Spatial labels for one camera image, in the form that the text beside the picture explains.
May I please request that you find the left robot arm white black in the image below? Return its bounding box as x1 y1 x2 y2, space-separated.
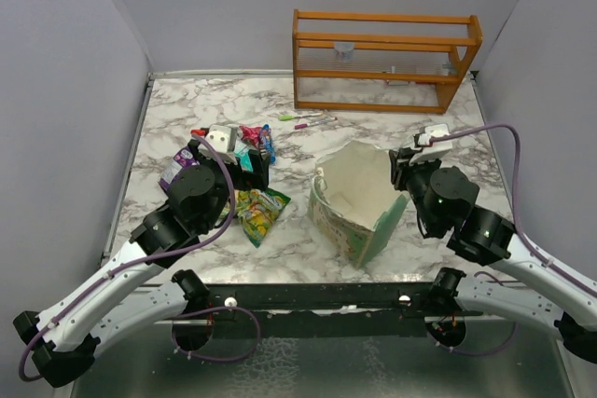
13 148 270 388

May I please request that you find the blue m&m snack packet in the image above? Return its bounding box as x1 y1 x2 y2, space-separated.
258 124 276 164

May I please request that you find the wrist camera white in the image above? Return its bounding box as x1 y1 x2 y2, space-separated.
410 123 453 165
189 124 237 165

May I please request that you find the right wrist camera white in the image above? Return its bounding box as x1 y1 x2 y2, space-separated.
410 123 453 165

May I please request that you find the teal snack packet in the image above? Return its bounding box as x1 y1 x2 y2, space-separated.
234 139 254 172

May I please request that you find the orange wooden rack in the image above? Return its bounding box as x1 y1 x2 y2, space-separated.
291 9 483 115

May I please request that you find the green paper bag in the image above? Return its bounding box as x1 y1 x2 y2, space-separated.
308 140 409 269

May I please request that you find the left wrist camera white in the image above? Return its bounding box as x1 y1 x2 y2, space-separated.
189 124 237 165

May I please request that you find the small clear plastic cup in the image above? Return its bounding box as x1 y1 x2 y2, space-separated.
334 42 354 62

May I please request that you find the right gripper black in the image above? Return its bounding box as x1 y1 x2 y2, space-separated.
389 146 440 233

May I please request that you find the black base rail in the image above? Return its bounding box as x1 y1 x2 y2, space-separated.
172 269 486 338

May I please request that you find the red snack packet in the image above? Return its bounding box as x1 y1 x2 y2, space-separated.
238 126 262 149

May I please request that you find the green capped marker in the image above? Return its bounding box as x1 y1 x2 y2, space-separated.
278 112 324 121

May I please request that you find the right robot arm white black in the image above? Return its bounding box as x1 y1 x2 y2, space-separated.
389 148 596 363

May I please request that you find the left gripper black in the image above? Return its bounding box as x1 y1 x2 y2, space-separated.
190 142 270 232

